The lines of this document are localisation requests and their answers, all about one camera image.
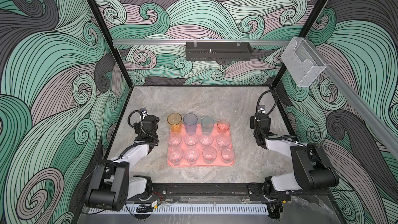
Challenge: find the yellow plastic cup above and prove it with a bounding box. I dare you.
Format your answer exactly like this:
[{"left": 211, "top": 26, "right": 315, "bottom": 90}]
[{"left": 167, "top": 113, "right": 182, "bottom": 133}]

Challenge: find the pink short cup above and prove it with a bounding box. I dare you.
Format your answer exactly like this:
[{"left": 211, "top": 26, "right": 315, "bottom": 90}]
[{"left": 217, "top": 120, "right": 230, "bottom": 134}]

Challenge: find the blue plastic cup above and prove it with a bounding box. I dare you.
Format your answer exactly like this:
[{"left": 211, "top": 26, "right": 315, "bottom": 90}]
[{"left": 183, "top": 113, "right": 198, "bottom": 133}]

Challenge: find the clear glass front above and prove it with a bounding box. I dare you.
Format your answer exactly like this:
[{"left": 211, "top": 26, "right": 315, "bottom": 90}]
[{"left": 184, "top": 132, "right": 199, "bottom": 146}]

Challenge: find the pink tray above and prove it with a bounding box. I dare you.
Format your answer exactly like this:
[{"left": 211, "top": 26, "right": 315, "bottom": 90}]
[{"left": 167, "top": 124, "right": 235, "bottom": 168}]

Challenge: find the green plastic cup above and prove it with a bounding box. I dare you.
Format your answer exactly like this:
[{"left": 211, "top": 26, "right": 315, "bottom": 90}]
[{"left": 201, "top": 116, "right": 215, "bottom": 133}]

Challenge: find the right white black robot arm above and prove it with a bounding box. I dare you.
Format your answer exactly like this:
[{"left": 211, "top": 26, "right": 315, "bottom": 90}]
[{"left": 250, "top": 124, "right": 340, "bottom": 192}]

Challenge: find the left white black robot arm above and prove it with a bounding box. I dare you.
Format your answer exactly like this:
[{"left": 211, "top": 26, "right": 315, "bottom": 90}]
[{"left": 85, "top": 129, "right": 158, "bottom": 211}]

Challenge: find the small clear faceted glass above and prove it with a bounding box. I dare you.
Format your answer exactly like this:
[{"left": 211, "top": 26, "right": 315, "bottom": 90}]
[{"left": 167, "top": 147, "right": 184, "bottom": 166}]

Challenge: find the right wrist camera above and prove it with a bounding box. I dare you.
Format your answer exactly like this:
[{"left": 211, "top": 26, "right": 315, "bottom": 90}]
[{"left": 250, "top": 105, "right": 271, "bottom": 129}]

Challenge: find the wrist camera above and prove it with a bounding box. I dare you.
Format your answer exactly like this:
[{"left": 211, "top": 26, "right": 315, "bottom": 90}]
[
  {"left": 250, "top": 105, "right": 271, "bottom": 129},
  {"left": 133, "top": 108, "right": 160, "bottom": 132}
]

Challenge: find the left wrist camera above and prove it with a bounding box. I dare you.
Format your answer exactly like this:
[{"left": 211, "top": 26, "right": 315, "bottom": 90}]
[{"left": 133, "top": 108, "right": 160, "bottom": 132}]

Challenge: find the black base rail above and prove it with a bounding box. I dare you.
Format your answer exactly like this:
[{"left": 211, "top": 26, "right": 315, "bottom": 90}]
[{"left": 124, "top": 181, "right": 330, "bottom": 197}]

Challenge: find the clear acrylic wall holder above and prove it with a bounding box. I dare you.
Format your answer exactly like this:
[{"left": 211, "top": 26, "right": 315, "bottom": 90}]
[{"left": 281, "top": 37, "right": 326, "bottom": 88}]

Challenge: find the white slotted cable duct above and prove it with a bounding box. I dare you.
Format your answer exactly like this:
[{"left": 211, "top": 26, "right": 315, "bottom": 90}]
[{"left": 87, "top": 204, "right": 268, "bottom": 216}]

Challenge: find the black perforated wall shelf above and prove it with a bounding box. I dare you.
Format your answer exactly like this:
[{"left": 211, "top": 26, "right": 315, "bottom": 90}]
[{"left": 185, "top": 41, "right": 253, "bottom": 62}]

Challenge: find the aluminium rail back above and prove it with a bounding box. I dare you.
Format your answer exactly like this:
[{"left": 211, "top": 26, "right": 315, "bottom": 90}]
[{"left": 112, "top": 38, "right": 290, "bottom": 46}]

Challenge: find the aluminium rail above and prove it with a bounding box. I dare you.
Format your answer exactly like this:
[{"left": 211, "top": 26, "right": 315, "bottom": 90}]
[
  {"left": 324, "top": 65, "right": 398, "bottom": 157},
  {"left": 112, "top": 38, "right": 290, "bottom": 46}
]

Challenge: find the aluminium rail right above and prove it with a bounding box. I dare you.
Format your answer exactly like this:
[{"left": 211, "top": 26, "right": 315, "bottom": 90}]
[{"left": 324, "top": 65, "right": 398, "bottom": 157}]

